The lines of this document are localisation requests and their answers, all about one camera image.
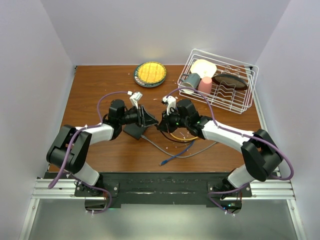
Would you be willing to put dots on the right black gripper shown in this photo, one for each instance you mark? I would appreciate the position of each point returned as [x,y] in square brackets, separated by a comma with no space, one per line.
[165,124]

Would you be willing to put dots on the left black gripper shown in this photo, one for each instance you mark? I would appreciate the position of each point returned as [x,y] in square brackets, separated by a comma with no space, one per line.
[147,120]

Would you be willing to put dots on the black network switch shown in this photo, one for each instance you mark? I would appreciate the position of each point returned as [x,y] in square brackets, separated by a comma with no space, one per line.
[134,131]

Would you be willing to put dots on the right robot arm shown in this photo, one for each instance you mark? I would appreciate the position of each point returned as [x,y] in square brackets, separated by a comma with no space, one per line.
[260,158]

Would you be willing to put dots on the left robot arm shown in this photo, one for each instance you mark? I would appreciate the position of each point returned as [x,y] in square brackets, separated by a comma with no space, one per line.
[69,149]

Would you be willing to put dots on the yellow and green plate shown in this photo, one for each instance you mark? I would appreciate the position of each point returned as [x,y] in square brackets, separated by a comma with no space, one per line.
[150,74]

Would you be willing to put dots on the grey mug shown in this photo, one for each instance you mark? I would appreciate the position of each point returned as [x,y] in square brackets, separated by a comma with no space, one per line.
[190,82]

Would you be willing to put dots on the pink cup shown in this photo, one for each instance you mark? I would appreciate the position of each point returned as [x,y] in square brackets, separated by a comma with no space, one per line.
[205,85]

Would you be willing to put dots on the white bowl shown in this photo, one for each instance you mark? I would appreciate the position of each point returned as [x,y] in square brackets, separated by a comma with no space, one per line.
[203,68]

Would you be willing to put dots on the brown plate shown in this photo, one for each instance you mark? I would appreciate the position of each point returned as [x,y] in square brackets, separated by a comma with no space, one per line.
[230,81]

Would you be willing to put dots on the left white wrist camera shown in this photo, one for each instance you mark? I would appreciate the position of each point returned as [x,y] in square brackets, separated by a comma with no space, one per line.
[134,98]

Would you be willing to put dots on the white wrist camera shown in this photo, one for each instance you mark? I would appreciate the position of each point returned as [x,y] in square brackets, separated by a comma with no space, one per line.
[170,103]
[134,98]

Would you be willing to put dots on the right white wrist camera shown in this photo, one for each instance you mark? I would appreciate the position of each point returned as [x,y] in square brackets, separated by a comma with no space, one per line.
[170,103]

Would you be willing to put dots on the white wire dish rack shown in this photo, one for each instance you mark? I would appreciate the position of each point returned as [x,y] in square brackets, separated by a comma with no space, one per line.
[221,97]

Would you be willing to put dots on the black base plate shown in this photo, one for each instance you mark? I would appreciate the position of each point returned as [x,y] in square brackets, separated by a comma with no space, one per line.
[115,189]

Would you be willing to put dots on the aluminium frame rail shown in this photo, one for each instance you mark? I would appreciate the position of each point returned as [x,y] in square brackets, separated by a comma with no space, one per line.
[56,214]

